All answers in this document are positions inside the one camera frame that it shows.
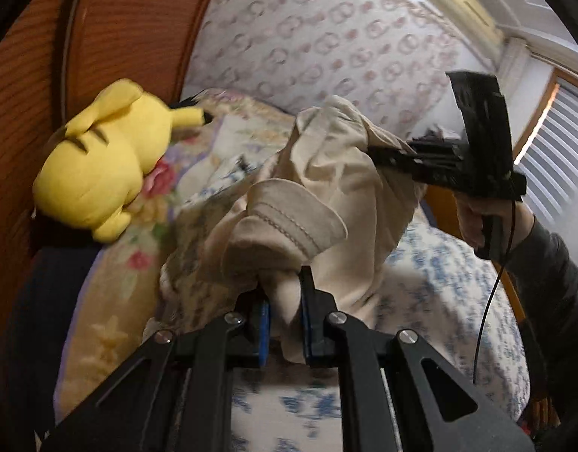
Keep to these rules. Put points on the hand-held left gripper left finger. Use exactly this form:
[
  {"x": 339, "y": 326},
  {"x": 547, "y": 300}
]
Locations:
[{"x": 263, "y": 334}]

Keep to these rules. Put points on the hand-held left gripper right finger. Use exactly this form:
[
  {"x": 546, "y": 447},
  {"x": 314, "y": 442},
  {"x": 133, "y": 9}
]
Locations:
[{"x": 308, "y": 334}]

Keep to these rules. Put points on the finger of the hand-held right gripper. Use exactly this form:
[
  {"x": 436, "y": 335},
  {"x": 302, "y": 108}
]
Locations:
[
  {"x": 434, "y": 145},
  {"x": 411, "y": 165}
]

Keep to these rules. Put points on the beige printed t-shirt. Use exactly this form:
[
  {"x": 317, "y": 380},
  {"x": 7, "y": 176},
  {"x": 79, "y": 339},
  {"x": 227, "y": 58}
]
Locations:
[{"x": 317, "y": 197}]

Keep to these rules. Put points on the person's right forearm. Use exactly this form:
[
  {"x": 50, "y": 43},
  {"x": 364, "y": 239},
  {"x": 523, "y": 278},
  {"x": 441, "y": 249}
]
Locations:
[{"x": 557, "y": 292}]

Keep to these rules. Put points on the person's right hand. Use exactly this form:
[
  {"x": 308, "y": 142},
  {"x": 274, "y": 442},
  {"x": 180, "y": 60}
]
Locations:
[{"x": 467, "y": 221}]

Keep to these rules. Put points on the striped window blind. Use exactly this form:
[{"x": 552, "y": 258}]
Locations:
[{"x": 562, "y": 160}]

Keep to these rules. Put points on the white air conditioner pipe cover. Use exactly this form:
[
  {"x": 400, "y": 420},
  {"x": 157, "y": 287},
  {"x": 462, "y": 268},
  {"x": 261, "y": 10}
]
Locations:
[{"x": 514, "y": 61}]

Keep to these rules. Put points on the floral bed blanket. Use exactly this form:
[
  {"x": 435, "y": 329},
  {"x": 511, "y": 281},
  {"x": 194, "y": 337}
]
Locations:
[{"x": 434, "y": 282}]

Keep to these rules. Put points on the dark blue bed sheet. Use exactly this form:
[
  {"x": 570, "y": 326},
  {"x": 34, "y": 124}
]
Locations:
[{"x": 39, "y": 339}]

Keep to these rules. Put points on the yellow plush toy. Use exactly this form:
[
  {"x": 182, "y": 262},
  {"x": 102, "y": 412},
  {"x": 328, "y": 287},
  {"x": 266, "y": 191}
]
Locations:
[{"x": 96, "y": 160}]

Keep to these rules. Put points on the wall air conditioner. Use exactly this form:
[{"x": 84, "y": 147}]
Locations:
[{"x": 463, "y": 12}]

